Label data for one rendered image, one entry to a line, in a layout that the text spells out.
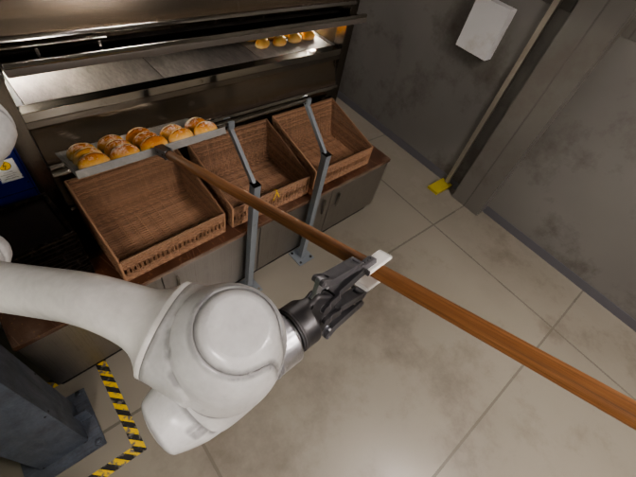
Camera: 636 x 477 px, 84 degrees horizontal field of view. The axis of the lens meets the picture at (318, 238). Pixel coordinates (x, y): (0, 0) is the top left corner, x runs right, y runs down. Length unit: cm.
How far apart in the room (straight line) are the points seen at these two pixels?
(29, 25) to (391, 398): 239
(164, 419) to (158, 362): 15
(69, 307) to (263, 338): 19
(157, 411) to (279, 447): 170
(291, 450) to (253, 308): 188
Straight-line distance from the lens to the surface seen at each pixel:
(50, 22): 172
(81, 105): 188
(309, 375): 227
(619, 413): 57
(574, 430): 298
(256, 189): 174
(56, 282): 43
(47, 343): 195
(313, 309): 55
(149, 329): 35
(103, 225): 212
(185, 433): 48
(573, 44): 312
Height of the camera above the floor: 212
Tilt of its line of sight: 49 degrees down
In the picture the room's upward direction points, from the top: 16 degrees clockwise
